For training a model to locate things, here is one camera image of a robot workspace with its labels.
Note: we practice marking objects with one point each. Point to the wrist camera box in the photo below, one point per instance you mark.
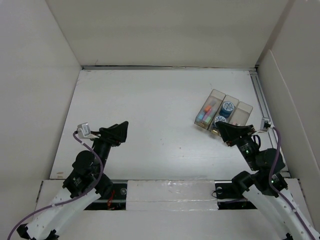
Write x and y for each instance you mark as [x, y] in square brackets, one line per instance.
[83, 130]
[265, 124]

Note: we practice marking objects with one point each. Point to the pink highlighter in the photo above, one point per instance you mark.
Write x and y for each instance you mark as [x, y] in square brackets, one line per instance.
[206, 115]

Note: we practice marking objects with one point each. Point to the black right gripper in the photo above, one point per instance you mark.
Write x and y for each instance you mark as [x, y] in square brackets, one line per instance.
[229, 132]

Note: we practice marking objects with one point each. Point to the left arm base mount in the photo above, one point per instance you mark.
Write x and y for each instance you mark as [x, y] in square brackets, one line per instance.
[116, 199]

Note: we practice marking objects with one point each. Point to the green highlighter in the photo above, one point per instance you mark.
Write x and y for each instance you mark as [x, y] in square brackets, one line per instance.
[207, 121]

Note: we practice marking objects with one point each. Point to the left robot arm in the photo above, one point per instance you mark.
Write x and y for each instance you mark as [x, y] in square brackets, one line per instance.
[86, 183]

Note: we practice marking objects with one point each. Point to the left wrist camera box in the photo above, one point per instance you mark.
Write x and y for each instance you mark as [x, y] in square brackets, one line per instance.
[83, 130]

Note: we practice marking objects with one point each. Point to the orange highlighter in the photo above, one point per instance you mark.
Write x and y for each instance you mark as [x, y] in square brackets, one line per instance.
[209, 106]

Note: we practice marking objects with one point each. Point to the clear three-compartment organizer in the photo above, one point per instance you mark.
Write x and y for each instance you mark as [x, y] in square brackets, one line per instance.
[220, 107]

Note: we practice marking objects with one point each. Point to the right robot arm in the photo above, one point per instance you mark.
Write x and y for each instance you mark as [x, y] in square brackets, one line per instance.
[266, 188]

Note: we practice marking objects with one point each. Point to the blue highlighter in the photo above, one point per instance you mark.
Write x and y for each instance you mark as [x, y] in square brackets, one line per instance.
[200, 116]

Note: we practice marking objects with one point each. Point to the blue patterned tape roll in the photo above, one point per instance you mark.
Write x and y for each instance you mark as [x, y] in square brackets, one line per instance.
[217, 119]

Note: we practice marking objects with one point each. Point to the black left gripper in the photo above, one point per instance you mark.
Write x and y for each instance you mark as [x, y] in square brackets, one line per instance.
[117, 131]

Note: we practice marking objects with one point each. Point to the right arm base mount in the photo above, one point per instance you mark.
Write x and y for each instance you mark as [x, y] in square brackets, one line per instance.
[228, 198]

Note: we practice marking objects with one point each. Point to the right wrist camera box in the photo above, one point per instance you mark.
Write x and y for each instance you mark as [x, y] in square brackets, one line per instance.
[265, 124]

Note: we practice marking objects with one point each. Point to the aluminium rail right side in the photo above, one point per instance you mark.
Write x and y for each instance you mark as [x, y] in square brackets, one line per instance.
[263, 106]

